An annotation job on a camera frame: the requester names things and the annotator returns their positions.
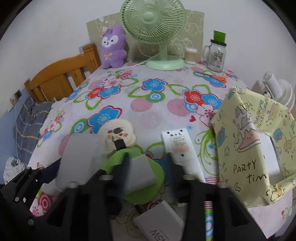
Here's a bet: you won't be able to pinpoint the white standing fan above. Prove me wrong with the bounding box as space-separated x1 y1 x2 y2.
262 71 295 110

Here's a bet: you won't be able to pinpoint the yellow cartoon wrapped box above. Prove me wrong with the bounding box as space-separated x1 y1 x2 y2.
211 86 295 207

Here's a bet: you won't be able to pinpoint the purple plush bunny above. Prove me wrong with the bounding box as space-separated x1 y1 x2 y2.
100 25 127 69

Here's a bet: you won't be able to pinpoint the orange scissors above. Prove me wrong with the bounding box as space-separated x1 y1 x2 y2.
203 73 227 83

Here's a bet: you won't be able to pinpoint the wall socket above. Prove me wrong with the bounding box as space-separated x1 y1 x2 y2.
14 90 22 99

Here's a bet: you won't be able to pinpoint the floral tablecloth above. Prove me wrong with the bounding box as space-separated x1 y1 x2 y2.
27 60 296 239

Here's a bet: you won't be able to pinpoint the green desk fan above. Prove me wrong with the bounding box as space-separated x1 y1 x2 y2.
120 1 186 71

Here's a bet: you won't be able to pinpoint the wooden bed headboard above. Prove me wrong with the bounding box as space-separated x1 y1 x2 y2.
24 44 101 102

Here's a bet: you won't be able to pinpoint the cotton swab container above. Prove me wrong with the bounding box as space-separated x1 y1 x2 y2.
184 47 198 65

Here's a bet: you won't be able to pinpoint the grey plaid bedding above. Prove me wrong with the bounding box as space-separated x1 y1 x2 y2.
14 97 53 165

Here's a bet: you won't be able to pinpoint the glass mason jar mug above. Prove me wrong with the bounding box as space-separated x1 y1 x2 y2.
203 31 227 73

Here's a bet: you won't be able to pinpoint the white 45W charger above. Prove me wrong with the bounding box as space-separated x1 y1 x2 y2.
133 200 184 241

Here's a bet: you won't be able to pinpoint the white rectangular box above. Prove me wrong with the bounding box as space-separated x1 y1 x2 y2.
55 133 107 192

